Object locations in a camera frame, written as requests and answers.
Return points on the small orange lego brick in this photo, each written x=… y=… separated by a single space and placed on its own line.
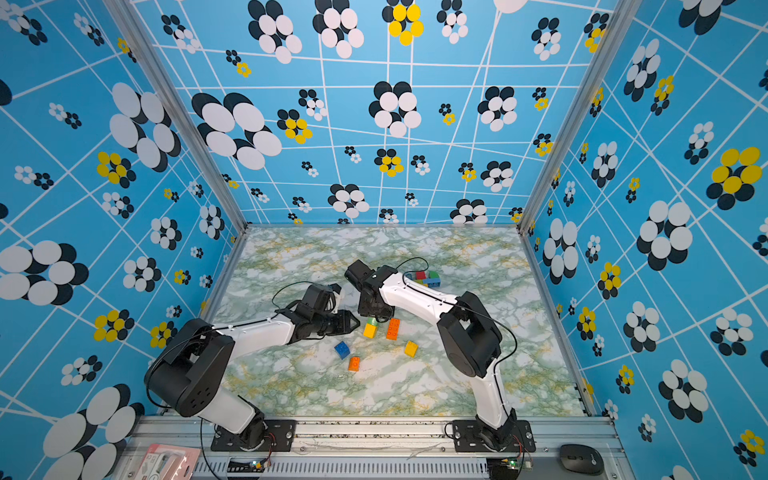
x=354 y=364

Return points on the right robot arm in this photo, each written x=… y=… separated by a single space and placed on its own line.
x=470 y=336

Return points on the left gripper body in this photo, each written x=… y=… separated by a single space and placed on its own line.
x=333 y=324

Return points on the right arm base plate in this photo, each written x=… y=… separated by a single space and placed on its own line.
x=473 y=436

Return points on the orange long lego brick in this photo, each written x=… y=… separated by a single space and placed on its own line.
x=393 y=329

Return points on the yellow lego brick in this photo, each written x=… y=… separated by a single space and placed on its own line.
x=370 y=331
x=411 y=349

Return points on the black computer mouse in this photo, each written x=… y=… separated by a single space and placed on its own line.
x=581 y=459

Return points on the aluminium front rail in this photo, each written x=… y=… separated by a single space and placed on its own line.
x=380 y=448

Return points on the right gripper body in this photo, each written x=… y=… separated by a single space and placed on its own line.
x=365 y=309

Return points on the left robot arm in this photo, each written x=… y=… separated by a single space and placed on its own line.
x=188 y=376

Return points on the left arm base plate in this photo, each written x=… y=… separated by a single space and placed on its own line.
x=276 y=435

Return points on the pink packaged item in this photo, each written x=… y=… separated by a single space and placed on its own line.
x=167 y=462

